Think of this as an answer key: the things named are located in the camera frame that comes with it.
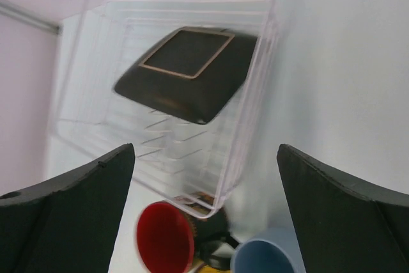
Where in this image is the light blue cup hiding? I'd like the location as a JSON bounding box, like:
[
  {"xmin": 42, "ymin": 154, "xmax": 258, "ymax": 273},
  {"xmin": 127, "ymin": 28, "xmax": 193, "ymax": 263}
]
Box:
[{"xmin": 231, "ymin": 228, "xmax": 305, "ymax": 273}]

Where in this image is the clear plastic dish rack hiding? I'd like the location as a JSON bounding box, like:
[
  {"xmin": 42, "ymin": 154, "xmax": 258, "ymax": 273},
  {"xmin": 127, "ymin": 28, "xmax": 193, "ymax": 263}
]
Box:
[{"xmin": 52, "ymin": 0, "xmax": 278, "ymax": 219}]

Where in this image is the yellow round patterned plate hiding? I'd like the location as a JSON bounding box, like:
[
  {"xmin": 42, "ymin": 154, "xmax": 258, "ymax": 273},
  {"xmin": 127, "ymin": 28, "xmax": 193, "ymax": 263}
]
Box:
[{"xmin": 196, "ymin": 264, "xmax": 231, "ymax": 273}]

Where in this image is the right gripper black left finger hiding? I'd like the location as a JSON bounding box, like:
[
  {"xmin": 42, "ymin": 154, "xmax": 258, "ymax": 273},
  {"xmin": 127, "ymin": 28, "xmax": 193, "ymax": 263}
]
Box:
[{"xmin": 1, "ymin": 144, "xmax": 135, "ymax": 272}]

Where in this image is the black floral square plate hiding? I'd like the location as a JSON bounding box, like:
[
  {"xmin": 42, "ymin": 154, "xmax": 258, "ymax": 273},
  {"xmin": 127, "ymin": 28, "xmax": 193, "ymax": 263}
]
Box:
[{"xmin": 113, "ymin": 27, "xmax": 258, "ymax": 125}]

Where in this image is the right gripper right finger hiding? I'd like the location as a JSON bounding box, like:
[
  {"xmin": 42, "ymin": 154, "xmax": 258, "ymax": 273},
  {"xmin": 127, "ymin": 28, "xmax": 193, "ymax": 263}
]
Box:
[{"xmin": 277, "ymin": 144, "xmax": 408, "ymax": 272}]

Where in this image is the red black mug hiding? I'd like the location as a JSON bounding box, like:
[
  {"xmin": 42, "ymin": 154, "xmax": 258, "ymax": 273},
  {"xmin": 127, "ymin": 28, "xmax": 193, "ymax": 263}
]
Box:
[{"xmin": 135, "ymin": 201, "xmax": 239, "ymax": 272}]

